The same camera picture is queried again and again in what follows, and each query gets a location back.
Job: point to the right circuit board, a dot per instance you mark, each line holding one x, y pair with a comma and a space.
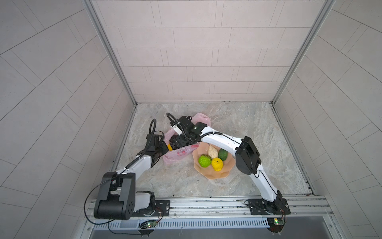
275, 225

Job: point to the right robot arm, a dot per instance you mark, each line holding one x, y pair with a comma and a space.
247, 159

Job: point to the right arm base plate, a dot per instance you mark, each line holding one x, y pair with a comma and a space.
263, 207

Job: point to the green fake fruit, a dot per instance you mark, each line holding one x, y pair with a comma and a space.
204, 161

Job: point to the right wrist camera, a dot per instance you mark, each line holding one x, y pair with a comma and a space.
177, 129

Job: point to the pink plastic bag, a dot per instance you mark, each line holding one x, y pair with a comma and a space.
177, 155

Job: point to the white vented grille strip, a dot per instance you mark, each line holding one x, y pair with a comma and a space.
200, 223

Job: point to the yellow fake lemon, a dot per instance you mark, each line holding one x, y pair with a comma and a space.
217, 164

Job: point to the circuit board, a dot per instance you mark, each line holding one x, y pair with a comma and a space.
275, 225
150, 224

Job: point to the pink scalloped bowl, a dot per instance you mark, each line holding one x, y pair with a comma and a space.
208, 172

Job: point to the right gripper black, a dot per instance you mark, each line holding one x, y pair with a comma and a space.
176, 138

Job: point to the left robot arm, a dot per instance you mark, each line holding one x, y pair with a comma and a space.
117, 197

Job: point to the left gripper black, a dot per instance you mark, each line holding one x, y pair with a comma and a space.
163, 146

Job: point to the left circuit board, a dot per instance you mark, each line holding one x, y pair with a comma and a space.
150, 224

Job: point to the aluminium mounting rail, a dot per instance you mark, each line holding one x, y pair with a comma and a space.
220, 207

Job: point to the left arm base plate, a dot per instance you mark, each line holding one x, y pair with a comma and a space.
160, 208

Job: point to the dark green fake lime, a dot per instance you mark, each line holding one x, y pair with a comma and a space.
222, 154

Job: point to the cream fake garlic bulb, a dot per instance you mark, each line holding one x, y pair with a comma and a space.
212, 152

